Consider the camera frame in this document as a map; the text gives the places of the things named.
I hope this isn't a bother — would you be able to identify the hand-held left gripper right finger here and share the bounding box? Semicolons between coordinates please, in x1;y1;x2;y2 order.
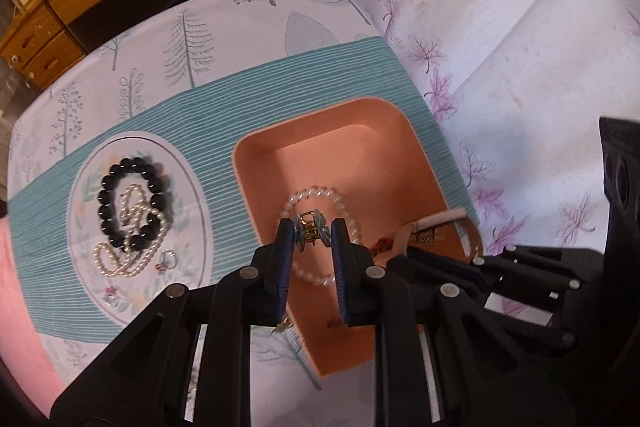
331;217;581;427

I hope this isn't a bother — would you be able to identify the small pearl necklace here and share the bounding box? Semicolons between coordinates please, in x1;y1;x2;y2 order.
92;184;169;279

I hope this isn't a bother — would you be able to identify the large pearl bead bracelet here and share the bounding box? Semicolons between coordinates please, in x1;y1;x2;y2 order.
279;185;362;286

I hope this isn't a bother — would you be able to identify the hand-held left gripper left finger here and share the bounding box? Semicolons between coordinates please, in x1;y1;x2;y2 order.
49;218;297;427

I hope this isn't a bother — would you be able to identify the tree print teal tablecloth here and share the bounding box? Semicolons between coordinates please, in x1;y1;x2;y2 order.
5;0;483;408

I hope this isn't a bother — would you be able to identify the silver ring with pink stone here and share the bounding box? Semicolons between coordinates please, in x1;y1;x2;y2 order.
155;250;180;274

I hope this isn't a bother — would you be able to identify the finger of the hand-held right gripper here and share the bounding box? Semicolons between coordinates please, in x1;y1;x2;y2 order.
387;248;578;352
470;244;606;295

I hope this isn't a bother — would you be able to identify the black bead bracelet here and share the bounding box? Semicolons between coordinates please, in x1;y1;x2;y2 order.
98;156;174;251

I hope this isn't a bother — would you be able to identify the pink blanket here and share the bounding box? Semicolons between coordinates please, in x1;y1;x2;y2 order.
0;216;67;419

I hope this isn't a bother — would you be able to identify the orange plastic tray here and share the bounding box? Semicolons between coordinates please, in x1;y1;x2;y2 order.
233;97;485;379

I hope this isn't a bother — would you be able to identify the blue gold hair claw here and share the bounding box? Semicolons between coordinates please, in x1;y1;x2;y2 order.
294;210;332;251

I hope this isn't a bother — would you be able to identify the white curtain with purple leaves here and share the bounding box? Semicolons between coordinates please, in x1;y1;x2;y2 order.
300;0;640;325

